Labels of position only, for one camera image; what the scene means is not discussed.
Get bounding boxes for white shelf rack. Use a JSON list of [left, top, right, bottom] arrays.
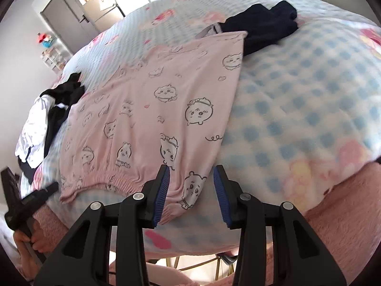
[[42, 40, 73, 75]]

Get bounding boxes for gold metal stand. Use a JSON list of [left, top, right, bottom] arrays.
[[167, 252, 239, 279]]

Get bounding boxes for person's left forearm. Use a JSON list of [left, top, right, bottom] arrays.
[[16, 252, 45, 281]]

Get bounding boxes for person's left hand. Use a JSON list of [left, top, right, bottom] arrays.
[[14, 219, 49, 252]]

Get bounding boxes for navy garment with white stripes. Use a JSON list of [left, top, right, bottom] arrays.
[[196, 0, 299, 56]]

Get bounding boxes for person's leg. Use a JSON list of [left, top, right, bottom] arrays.
[[146, 264, 194, 286]]

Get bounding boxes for pink printed pajama pants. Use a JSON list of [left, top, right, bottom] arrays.
[[59, 31, 248, 215]]

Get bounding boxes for silver refrigerator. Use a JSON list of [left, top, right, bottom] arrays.
[[82, 0, 125, 32]]

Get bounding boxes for pile of black white clothes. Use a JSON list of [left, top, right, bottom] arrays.
[[18, 72, 86, 179]]

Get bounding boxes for red and blue plush toy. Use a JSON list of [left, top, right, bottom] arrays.
[[36, 33, 57, 48]]

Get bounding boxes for pink fluffy blanket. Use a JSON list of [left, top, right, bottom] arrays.
[[30, 161, 381, 286]]

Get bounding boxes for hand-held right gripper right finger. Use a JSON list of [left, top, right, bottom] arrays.
[[213, 165, 347, 286]]

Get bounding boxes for grey wardrobe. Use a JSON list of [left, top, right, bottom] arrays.
[[40, 0, 100, 52]]

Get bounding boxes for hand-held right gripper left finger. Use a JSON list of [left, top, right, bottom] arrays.
[[33, 165, 171, 286]]

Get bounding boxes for blue checked printed blanket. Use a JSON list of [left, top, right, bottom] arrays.
[[18, 0, 381, 257]]

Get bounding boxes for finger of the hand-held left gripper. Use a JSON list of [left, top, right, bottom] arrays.
[[21, 182, 59, 212]]

